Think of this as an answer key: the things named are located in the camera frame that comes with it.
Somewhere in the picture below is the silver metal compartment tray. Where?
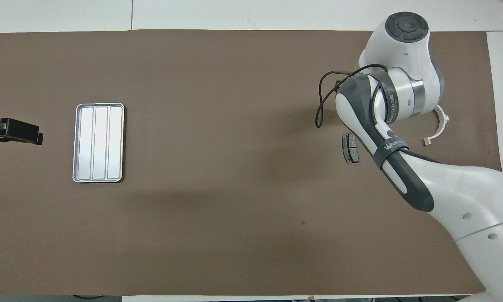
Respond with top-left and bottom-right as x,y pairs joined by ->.
72,103 -> 125,183

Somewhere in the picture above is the brown table mat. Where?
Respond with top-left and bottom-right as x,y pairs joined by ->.
0,29 -> 503,296

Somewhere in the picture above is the short dark grey brake pad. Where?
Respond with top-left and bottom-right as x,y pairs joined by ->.
342,133 -> 360,164

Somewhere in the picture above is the white semicircular plastic bracket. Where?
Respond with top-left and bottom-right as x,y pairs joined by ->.
422,105 -> 450,146

